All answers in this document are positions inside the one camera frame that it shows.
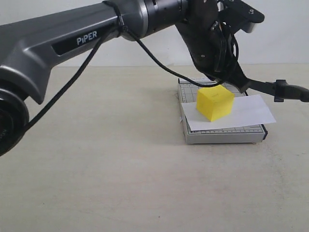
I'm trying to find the yellow cube block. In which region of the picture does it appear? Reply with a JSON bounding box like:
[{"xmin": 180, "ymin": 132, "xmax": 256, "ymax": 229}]
[{"xmin": 196, "ymin": 85, "xmax": 235, "ymax": 122}]

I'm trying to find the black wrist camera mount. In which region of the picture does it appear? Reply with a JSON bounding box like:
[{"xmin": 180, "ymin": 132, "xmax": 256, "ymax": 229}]
[{"xmin": 217, "ymin": 0, "xmax": 265, "ymax": 34}]

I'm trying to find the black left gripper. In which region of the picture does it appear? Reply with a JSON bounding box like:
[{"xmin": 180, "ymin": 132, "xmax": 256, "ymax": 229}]
[{"xmin": 176, "ymin": 14, "xmax": 250, "ymax": 93}]

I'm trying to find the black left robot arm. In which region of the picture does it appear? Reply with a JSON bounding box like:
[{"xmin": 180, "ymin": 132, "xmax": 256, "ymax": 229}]
[{"xmin": 0, "ymin": 0, "xmax": 249, "ymax": 155}]

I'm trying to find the white paper sheet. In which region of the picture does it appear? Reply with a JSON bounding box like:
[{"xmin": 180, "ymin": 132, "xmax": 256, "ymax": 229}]
[{"xmin": 181, "ymin": 95, "xmax": 276, "ymax": 131}]

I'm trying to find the black cutter blade arm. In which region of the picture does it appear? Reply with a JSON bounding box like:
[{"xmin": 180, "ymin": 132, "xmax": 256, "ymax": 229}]
[{"xmin": 249, "ymin": 79, "xmax": 309, "ymax": 102}]

